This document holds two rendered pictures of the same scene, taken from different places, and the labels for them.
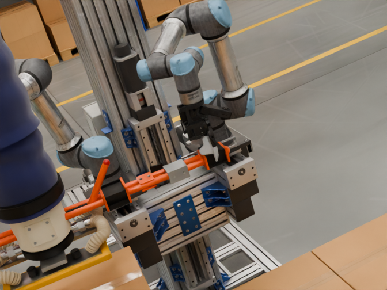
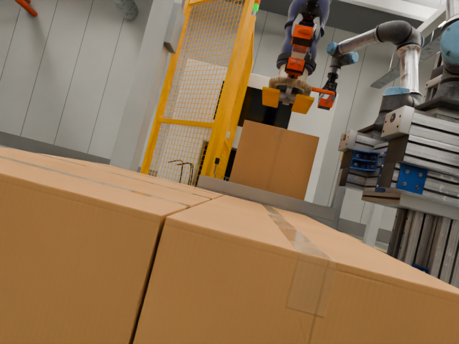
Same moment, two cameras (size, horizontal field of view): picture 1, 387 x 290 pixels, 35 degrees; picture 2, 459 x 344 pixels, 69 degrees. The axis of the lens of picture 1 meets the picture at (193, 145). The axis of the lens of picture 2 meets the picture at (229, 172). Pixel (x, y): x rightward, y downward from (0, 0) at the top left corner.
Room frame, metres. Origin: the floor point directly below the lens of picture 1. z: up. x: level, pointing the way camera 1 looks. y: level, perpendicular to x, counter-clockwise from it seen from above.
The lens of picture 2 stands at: (2.12, -1.41, 0.60)
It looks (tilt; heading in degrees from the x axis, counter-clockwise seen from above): 2 degrees up; 108
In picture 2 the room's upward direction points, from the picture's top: 14 degrees clockwise
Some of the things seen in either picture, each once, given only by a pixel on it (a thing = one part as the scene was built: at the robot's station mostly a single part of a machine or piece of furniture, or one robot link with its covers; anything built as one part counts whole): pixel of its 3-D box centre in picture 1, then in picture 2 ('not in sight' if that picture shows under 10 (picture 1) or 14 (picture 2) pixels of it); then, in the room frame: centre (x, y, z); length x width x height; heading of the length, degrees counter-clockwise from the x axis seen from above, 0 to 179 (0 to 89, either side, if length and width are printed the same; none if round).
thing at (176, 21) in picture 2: not in sight; (175, 29); (0.72, 0.73, 1.62); 0.20 x 0.05 x 0.30; 105
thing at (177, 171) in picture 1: (176, 171); (299, 50); (1.81, 0.08, 1.27); 0.07 x 0.07 x 0.04; 12
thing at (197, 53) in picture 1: (186, 62); not in sight; (1.94, -0.06, 1.58); 0.11 x 0.11 x 0.08; 71
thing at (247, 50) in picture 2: not in sight; (227, 138); (0.93, 1.85, 1.05); 1.17 x 0.10 x 2.10; 105
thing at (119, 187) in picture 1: (114, 194); (295, 66); (1.76, 0.29, 1.28); 0.10 x 0.08 x 0.06; 12
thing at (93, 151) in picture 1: (99, 155); (395, 100); (2.28, 0.38, 1.20); 0.13 x 0.12 x 0.14; 49
